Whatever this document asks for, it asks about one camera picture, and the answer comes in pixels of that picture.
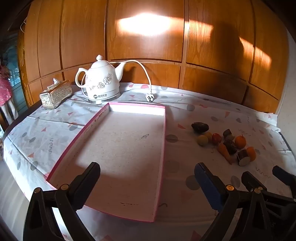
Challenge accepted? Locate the silver embossed tissue box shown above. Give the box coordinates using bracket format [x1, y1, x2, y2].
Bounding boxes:
[39, 78, 73, 110]

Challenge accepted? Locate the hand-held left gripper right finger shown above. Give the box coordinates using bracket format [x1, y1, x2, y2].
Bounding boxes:
[194, 162, 274, 241]

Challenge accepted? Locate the silver kettle base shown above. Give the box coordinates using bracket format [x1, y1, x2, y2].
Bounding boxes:
[87, 94, 121, 105]

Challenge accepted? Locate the dark brown speckled fruit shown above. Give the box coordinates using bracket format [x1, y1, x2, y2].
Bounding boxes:
[223, 140, 237, 155]

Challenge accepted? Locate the orange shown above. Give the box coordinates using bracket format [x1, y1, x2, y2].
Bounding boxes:
[235, 134, 246, 149]
[245, 146, 257, 162]

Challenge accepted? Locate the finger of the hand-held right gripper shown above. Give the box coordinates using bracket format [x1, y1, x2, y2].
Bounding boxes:
[241, 171, 296, 209]
[272, 165, 296, 187]

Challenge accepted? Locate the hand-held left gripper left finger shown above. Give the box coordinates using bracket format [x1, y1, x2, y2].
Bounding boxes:
[23, 161, 101, 241]

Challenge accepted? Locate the pink shallow box tray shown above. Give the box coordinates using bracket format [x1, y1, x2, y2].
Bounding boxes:
[46, 102, 167, 223]

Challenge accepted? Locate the wooden panelled cabinet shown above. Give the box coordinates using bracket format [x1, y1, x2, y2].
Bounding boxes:
[17, 0, 289, 114]

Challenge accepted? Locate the white patterned tablecloth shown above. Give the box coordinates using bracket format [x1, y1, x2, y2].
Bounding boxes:
[2, 82, 296, 241]

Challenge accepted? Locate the dark avocado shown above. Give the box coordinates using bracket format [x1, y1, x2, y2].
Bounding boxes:
[191, 122, 209, 133]

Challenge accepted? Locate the white ceramic electric kettle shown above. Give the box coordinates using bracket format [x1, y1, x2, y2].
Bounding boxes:
[75, 55, 125, 100]

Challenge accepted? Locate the orange carrot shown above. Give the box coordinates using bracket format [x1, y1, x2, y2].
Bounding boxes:
[217, 144, 233, 165]

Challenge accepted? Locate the white power cord with plug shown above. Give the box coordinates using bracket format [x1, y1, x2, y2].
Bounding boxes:
[109, 60, 155, 103]

